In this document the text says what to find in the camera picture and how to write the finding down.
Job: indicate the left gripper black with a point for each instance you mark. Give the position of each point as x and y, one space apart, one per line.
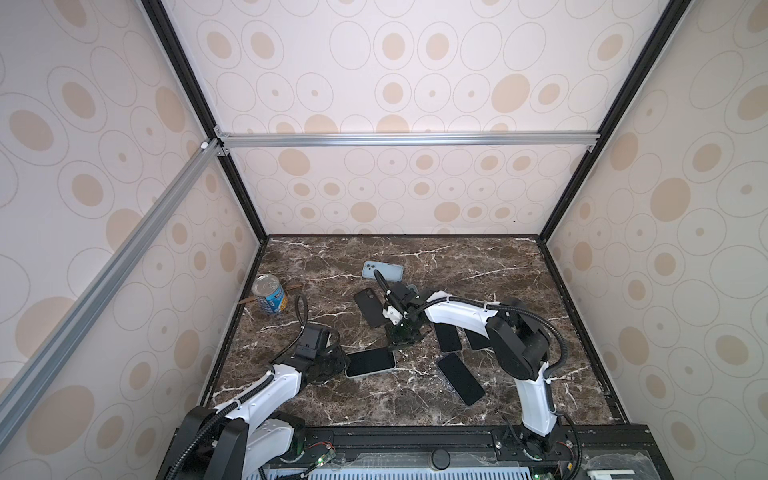
339 356

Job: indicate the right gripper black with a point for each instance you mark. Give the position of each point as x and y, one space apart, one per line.
394 341

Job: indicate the black phone purple edge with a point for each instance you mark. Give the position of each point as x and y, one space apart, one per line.
371 362

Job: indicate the light blue case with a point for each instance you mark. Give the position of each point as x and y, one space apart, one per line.
371 362
390 272

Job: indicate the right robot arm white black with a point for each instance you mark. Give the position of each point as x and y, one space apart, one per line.
526 346

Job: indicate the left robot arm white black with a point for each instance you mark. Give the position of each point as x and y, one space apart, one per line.
252 402

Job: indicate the black phone middle left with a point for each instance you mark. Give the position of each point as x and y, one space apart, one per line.
448 338

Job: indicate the black phone case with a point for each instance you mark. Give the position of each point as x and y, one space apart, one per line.
371 308

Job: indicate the black phone middle right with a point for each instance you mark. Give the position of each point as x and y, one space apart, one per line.
477 341

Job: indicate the black phone front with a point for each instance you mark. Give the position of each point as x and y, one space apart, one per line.
461 379

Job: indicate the blue tin can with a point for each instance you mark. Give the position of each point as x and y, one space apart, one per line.
269 293

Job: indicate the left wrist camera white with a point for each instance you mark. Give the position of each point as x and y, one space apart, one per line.
313 341

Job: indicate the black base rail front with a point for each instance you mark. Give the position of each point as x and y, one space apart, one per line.
458 452

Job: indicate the horizontal aluminium rail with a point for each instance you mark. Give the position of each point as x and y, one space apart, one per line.
421 139

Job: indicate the left diagonal aluminium rail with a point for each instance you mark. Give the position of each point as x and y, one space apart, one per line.
47 362

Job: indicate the left black frame post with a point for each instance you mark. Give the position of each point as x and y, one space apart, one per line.
161 24

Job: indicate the black frame post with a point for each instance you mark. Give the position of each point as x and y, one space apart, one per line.
161 24
649 54

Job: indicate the right black frame post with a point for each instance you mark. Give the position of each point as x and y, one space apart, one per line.
649 54

